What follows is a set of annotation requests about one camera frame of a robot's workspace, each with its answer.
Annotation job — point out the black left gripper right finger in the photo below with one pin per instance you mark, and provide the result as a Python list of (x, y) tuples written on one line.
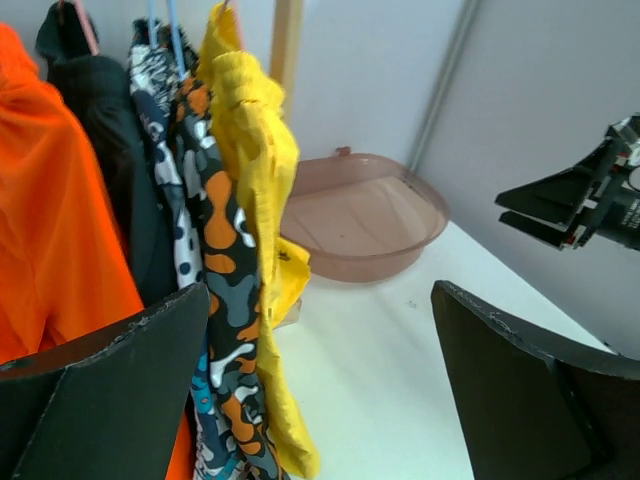
[(534, 404)]

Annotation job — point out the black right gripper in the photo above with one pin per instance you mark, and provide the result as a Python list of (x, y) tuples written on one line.
[(599, 195)]

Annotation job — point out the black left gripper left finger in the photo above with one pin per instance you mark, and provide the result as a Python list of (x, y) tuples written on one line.
[(107, 405)]

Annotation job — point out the bright orange shorts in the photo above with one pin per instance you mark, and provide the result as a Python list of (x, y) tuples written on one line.
[(64, 274)]

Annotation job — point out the orange grey camouflage shorts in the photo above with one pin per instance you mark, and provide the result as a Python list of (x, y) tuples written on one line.
[(232, 440)]

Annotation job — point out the yellow shorts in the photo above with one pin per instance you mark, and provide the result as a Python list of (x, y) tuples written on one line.
[(261, 155)]

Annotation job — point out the dark navy shorts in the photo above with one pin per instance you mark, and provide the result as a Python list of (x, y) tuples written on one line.
[(96, 89)]

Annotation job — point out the blue patterned shorts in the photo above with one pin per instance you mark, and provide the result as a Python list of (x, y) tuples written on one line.
[(153, 85)]

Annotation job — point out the translucent pink plastic basin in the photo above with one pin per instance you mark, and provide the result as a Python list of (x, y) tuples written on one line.
[(362, 217)]

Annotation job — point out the wooden clothes rack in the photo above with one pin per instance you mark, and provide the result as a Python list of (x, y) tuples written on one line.
[(287, 26)]

